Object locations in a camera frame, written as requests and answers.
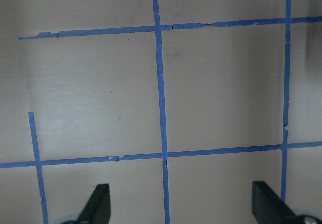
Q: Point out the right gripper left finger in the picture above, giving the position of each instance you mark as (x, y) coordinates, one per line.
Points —
(97, 209)

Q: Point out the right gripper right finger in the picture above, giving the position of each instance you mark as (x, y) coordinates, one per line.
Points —
(268, 207)

